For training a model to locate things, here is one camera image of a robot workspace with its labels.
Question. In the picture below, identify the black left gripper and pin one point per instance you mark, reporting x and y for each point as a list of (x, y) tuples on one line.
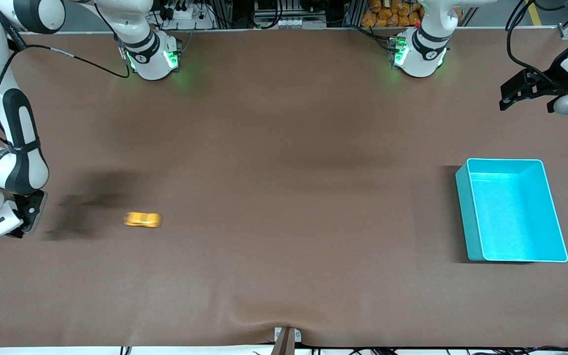
[(553, 82)]

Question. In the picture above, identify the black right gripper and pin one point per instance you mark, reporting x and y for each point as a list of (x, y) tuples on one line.
[(17, 233)]

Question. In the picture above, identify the yellow beetle toy car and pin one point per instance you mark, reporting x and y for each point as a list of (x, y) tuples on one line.
[(143, 220)]

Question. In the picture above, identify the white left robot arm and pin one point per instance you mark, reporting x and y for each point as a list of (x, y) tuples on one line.
[(427, 49)]

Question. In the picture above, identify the teal plastic bin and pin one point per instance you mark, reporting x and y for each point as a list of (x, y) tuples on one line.
[(515, 217)]

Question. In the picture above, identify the orange packed goods pile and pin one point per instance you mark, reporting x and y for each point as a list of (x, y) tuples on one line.
[(387, 14)]

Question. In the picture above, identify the white connector block row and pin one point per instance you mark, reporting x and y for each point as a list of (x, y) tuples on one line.
[(289, 22)]

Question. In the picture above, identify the brown table mat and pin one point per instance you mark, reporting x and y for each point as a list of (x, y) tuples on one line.
[(284, 172)]

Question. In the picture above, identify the white power strip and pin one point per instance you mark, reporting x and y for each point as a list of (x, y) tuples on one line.
[(185, 15)]

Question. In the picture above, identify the metal table edge bracket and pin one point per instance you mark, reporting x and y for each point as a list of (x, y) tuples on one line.
[(298, 335)]

